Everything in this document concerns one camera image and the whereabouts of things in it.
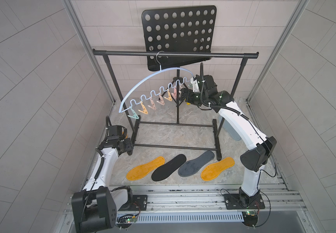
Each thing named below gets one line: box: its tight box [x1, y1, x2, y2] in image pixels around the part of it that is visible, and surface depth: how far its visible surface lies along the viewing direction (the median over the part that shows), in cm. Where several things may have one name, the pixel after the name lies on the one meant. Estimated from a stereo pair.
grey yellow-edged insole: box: [200, 156, 236, 182], surface depth 83 cm
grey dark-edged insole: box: [177, 150, 216, 177], surface depth 85 cm
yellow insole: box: [126, 155, 166, 182], surface depth 84 cm
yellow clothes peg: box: [137, 100, 149, 115], surface depth 63 cm
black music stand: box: [141, 4, 217, 124], surface depth 70 cm
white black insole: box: [151, 153, 187, 182], surface depth 84 cm
